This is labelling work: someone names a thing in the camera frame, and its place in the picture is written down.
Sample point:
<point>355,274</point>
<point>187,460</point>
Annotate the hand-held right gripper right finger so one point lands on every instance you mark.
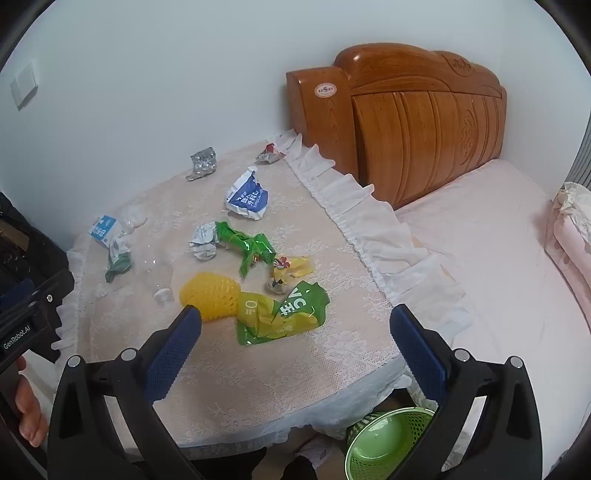
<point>418,355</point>

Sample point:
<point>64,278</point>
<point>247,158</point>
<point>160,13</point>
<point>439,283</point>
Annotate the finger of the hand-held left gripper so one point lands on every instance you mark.
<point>17,294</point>

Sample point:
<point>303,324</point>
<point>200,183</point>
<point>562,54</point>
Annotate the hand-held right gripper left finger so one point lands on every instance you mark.
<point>173,351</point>

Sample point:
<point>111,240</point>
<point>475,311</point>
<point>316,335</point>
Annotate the green plastic basket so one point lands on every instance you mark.
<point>383,443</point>

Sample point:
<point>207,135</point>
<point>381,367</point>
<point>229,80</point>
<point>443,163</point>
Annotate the blue white mask package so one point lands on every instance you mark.
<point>247,197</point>

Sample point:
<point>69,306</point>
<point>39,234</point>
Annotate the person's left hand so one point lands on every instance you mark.
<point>30,410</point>

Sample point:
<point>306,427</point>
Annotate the yellow foam fruit net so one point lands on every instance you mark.
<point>210,295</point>

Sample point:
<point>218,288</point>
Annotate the clear plastic bottle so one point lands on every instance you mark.
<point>157,277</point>

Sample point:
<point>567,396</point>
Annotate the green white wrapper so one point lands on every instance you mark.
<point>117,261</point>

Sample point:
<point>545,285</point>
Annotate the white lace tablecloth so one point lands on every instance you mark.
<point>323,364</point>

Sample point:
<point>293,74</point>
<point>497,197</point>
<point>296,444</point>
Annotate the small blue white wrapper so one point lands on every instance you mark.
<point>102,228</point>

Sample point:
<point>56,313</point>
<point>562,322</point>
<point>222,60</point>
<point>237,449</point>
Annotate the green yellow snack bag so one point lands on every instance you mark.
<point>281,316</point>

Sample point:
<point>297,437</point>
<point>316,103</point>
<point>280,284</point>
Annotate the crumpled silver white wrapper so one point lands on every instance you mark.
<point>203,241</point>

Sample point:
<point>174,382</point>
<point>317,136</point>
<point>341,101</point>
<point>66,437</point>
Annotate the bed with pink sheet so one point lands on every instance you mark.
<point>489,263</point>

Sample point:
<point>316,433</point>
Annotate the twisted green wrapper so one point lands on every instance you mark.
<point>247,247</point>

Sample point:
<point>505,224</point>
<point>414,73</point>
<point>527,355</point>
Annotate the yellow snack wrapper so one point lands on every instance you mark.
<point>293,272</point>

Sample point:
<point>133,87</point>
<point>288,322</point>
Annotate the folded pink blanket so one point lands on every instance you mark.
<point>570,249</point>

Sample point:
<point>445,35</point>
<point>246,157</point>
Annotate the crumpled silver foil wrapper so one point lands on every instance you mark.
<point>202,163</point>

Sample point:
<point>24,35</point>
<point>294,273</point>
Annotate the crumpled red white wrapper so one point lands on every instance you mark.
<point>270,154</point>

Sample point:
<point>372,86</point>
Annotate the wooden bed headboard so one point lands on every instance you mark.
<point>415,129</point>

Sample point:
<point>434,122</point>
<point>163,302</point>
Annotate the grey ribbed radiator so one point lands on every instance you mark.
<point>581,161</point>

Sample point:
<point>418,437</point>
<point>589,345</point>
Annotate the white wall switch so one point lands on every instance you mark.
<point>24,86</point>

